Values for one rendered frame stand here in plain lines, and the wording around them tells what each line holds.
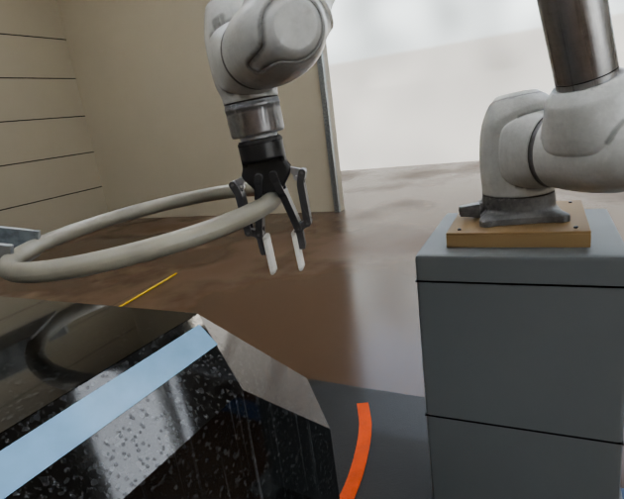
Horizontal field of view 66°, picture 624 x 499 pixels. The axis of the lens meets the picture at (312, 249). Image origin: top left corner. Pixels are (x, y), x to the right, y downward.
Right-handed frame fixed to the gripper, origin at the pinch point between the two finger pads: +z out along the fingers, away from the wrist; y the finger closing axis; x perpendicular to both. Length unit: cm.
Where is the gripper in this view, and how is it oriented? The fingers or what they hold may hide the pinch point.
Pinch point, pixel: (284, 252)
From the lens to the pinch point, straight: 85.2
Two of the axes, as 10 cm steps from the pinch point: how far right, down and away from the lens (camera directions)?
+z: 1.9, 9.4, 2.7
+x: -1.2, 2.9, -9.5
